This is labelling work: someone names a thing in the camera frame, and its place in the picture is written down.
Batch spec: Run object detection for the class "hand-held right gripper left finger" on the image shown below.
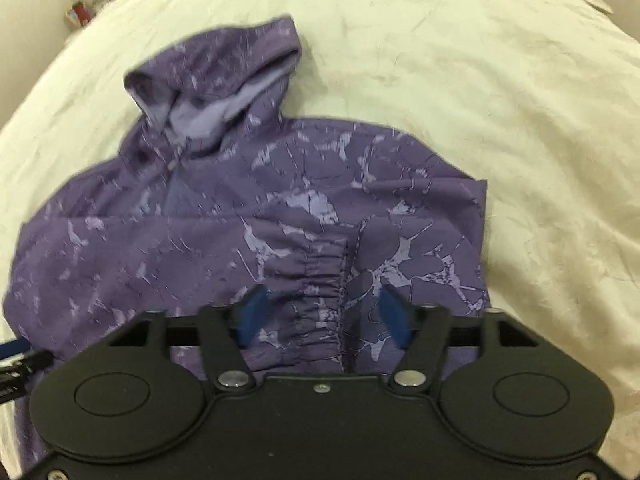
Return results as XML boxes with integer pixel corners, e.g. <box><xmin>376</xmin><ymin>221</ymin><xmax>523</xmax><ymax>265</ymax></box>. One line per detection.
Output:
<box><xmin>107</xmin><ymin>284</ymin><xmax>272</xmax><ymax>392</ymax></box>

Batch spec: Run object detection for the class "purple patterned hooded jacket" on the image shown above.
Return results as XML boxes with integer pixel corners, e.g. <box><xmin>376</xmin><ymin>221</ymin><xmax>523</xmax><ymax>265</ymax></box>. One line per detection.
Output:
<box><xmin>2</xmin><ymin>16</ymin><xmax>492</xmax><ymax>477</ymax></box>

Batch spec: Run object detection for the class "cream bedspread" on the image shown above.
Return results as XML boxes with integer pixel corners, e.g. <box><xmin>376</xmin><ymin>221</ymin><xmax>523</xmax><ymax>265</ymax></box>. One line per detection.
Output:
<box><xmin>0</xmin><ymin>0</ymin><xmax>640</xmax><ymax>480</ymax></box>

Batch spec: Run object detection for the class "red box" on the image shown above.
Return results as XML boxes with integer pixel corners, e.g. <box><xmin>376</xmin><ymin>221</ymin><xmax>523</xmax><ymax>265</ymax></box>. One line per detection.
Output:
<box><xmin>64</xmin><ymin>2</ymin><xmax>95</xmax><ymax>27</ymax></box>

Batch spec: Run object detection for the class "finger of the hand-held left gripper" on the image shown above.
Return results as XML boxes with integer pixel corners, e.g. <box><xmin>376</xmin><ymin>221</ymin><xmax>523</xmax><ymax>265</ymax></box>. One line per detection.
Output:
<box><xmin>0</xmin><ymin>338</ymin><xmax>54</xmax><ymax>406</ymax></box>

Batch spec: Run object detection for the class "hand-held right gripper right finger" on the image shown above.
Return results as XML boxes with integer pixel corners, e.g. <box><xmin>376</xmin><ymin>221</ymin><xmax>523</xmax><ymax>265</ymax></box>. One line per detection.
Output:
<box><xmin>377</xmin><ymin>285</ymin><xmax>540</xmax><ymax>392</ymax></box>

